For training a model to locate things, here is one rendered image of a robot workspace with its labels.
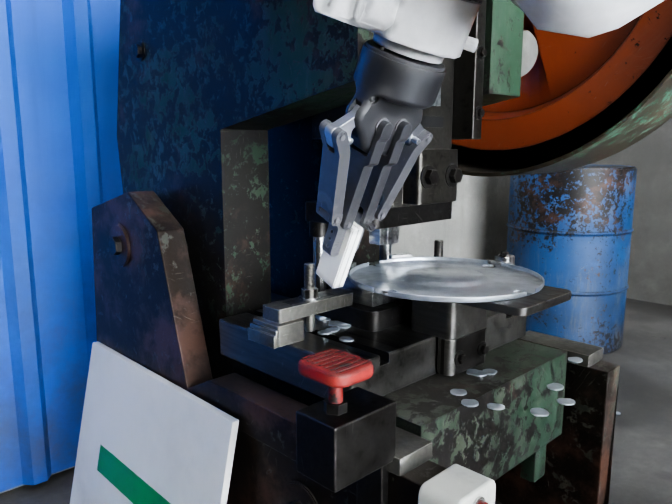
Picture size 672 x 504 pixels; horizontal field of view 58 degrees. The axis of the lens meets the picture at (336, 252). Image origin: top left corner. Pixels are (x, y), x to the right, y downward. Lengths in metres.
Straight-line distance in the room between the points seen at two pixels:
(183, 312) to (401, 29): 0.68
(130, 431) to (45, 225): 0.86
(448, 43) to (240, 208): 0.59
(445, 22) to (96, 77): 1.54
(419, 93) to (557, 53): 0.75
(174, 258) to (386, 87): 0.63
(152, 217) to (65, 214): 0.85
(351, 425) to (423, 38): 0.38
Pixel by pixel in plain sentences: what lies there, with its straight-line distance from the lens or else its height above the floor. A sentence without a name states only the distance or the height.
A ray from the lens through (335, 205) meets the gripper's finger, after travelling 0.55.
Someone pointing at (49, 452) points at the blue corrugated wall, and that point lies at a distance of 2.07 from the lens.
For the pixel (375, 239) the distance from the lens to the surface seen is 0.99.
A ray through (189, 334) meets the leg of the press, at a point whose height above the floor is 0.67.
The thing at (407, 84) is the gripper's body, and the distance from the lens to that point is 0.52.
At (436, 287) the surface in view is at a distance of 0.88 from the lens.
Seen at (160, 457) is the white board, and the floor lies 0.47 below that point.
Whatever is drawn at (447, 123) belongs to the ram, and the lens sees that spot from 1.00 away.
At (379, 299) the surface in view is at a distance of 0.96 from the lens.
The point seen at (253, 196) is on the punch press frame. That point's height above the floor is 0.90.
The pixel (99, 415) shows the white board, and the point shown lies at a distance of 1.31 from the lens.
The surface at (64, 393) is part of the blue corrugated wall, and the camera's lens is 2.02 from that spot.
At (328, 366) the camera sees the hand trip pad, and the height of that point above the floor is 0.76.
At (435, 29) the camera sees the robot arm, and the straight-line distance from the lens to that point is 0.51.
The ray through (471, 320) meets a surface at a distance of 0.93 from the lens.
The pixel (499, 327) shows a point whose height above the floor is 0.68.
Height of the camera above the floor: 0.98
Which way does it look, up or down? 10 degrees down
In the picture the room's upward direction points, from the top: straight up
